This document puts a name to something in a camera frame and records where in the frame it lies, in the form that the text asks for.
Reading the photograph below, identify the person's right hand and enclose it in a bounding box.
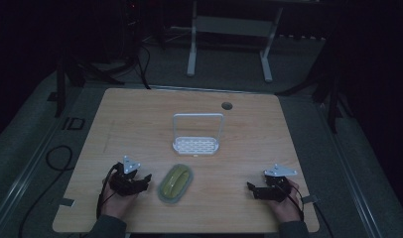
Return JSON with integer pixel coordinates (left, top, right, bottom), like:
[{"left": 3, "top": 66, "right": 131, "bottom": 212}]
[{"left": 266, "top": 178, "right": 304, "bottom": 224}]

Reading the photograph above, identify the white rack with handle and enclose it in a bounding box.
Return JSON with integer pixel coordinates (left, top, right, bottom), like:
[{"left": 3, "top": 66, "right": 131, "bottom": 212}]
[{"left": 172, "top": 112, "right": 225, "bottom": 157}]

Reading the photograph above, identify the person's left hand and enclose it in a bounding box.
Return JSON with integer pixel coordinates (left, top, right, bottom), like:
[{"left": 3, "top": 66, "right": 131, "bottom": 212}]
[{"left": 99, "top": 178, "right": 138, "bottom": 221}]

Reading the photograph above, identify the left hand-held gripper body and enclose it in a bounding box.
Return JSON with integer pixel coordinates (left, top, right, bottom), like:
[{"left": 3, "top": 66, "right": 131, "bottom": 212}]
[{"left": 108, "top": 155, "right": 142, "bottom": 197}]

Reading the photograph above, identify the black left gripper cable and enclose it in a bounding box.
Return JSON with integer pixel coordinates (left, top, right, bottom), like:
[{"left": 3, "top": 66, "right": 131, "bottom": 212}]
[{"left": 95, "top": 162, "right": 122, "bottom": 220}]

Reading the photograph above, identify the green and grey soap dish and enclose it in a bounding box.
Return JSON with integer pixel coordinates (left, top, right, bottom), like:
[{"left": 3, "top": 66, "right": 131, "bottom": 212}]
[{"left": 157, "top": 163, "right": 195, "bottom": 204}]

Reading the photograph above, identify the black tripod stand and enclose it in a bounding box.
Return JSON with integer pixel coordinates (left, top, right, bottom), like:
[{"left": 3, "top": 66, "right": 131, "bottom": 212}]
[
  {"left": 53, "top": 54, "right": 126, "bottom": 119},
  {"left": 274, "top": 62, "right": 354, "bottom": 135}
]

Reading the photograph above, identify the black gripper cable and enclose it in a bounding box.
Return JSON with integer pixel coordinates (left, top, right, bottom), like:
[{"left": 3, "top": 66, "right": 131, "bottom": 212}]
[
  {"left": 95, "top": 162, "right": 122, "bottom": 220},
  {"left": 276, "top": 183, "right": 306, "bottom": 222}
]

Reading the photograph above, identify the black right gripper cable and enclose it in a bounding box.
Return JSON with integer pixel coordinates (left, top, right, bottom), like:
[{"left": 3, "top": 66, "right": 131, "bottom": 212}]
[{"left": 276, "top": 183, "right": 306, "bottom": 222}]

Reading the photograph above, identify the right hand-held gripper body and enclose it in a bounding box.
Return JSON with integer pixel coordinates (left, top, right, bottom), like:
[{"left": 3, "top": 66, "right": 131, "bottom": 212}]
[{"left": 259, "top": 164, "right": 299, "bottom": 203}]

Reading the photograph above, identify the grey tape piece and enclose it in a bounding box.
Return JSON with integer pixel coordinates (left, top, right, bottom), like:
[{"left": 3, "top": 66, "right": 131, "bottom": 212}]
[
  {"left": 301, "top": 194, "right": 321, "bottom": 204},
  {"left": 58, "top": 196, "right": 75, "bottom": 208}
]

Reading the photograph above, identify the black floor cable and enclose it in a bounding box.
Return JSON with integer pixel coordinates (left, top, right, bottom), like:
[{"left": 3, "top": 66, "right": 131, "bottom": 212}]
[{"left": 18, "top": 144, "right": 74, "bottom": 238}]

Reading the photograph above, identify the white metal table frame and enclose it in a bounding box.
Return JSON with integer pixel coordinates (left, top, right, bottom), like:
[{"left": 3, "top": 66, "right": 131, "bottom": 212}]
[{"left": 186, "top": 0, "right": 285, "bottom": 84}]

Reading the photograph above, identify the black background cable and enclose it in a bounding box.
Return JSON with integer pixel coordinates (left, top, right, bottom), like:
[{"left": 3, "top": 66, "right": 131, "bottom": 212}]
[{"left": 135, "top": 42, "right": 153, "bottom": 90}]

